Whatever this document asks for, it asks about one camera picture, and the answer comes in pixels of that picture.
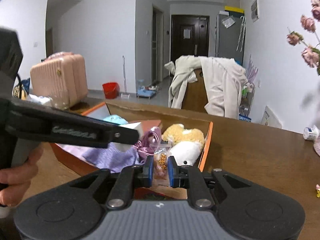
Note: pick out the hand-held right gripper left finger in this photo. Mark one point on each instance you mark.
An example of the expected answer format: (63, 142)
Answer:
(150, 171)

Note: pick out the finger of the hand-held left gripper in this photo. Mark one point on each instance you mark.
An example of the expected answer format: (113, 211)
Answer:
(125, 136)

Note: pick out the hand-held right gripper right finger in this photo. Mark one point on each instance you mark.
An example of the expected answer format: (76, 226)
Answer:
(171, 172)

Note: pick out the clear snack packet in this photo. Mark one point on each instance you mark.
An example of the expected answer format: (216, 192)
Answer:
(161, 161)

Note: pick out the orange cardboard box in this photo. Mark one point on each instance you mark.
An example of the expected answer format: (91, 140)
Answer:
(180, 118)

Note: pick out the light blue soft item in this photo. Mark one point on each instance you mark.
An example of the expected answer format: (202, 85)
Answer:
(113, 119)

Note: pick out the person's left hand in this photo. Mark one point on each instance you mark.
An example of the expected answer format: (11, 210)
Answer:
(17, 175)

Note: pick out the purple satin pouch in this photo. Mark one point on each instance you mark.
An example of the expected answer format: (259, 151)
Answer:
(147, 150)

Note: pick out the white plush toy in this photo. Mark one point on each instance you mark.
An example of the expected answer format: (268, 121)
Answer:
(185, 152)

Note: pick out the purple knit pouch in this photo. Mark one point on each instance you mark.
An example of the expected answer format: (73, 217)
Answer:
(112, 157)

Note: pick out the yellow plush toy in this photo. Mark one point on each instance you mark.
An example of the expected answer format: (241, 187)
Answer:
(185, 135)

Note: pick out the red bucket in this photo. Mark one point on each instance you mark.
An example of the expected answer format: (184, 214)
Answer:
(110, 90)

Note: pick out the blue pet bowl stand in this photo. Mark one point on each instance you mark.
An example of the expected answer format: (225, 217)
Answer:
(147, 91)

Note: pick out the pink suitcase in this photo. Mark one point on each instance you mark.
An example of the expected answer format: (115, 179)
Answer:
(57, 77)

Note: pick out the white mop pole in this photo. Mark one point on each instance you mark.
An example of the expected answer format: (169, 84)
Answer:
(124, 77)

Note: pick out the wooden chair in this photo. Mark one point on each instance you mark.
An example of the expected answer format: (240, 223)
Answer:
(195, 95)

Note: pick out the metal storage rack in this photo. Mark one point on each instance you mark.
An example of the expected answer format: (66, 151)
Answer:
(246, 105)

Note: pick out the beige jacket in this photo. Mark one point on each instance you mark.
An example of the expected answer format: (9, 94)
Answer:
(225, 85)

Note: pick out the dark door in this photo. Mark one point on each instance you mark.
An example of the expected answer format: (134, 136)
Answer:
(190, 45)

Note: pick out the white flat panel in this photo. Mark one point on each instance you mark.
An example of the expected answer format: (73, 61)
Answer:
(271, 117)

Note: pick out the grey refrigerator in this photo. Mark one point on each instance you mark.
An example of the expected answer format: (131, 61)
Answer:
(228, 40)

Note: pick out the small white bottle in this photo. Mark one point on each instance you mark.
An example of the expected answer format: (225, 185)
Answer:
(310, 133)

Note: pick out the small yellow candy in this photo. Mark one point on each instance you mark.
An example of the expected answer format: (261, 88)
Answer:
(318, 191)

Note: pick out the striped cane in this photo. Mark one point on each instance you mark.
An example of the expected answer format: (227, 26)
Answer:
(241, 33)

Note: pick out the yellow and black box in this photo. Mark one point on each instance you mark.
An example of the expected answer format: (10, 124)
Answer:
(233, 9)

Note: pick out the dried pink rose bouquet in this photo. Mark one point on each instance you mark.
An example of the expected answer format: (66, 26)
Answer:
(308, 23)

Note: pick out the white wall panel box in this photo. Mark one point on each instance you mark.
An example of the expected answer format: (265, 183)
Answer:
(255, 9)

